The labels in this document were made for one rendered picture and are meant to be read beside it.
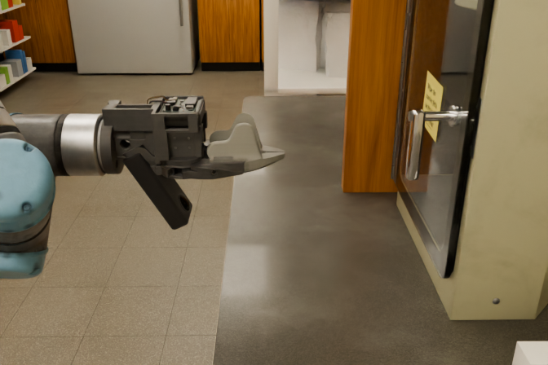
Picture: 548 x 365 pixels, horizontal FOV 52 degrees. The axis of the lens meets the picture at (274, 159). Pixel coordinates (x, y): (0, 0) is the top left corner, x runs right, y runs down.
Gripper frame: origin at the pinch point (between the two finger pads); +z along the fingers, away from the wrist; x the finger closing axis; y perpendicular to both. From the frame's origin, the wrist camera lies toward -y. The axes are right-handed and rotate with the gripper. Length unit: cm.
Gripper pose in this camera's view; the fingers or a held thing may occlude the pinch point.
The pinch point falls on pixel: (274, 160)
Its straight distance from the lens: 68.4
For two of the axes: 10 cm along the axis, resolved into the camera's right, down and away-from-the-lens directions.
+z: 10.0, -0.1, 0.2
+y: 0.0, -9.2, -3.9
